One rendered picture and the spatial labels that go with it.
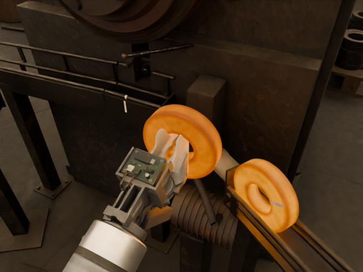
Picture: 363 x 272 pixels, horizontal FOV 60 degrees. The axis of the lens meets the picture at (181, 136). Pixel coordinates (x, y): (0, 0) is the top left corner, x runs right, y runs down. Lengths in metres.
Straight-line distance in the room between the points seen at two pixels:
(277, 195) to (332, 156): 1.33
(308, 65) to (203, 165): 0.37
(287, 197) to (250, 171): 0.09
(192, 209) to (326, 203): 0.94
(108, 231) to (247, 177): 0.33
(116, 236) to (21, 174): 1.43
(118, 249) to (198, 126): 0.23
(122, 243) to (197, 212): 0.44
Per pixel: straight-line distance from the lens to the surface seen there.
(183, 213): 0.88
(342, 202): 1.72
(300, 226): 0.68
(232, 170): 0.70
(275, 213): 0.66
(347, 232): 1.62
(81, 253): 0.47
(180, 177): 0.53
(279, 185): 0.62
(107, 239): 0.46
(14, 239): 1.59
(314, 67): 0.80
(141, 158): 0.49
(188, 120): 0.53
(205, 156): 0.57
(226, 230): 0.86
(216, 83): 0.82
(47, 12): 1.15
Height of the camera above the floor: 1.23
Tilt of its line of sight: 41 degrees down
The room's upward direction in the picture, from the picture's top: straight up
